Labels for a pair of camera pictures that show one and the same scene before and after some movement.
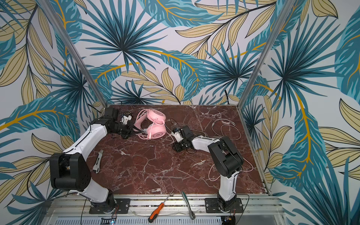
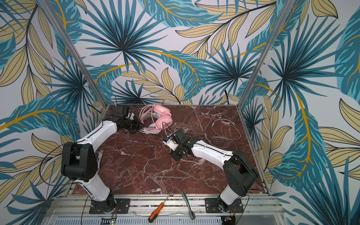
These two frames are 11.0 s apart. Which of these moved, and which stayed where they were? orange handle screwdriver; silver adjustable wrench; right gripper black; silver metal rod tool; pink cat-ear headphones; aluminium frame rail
Moved: right gripper black; pink cat-ear headphones
Stayed: silver metal rod tool; orange handle screwdriver; silver adjustable wrench; aluminium frame rail
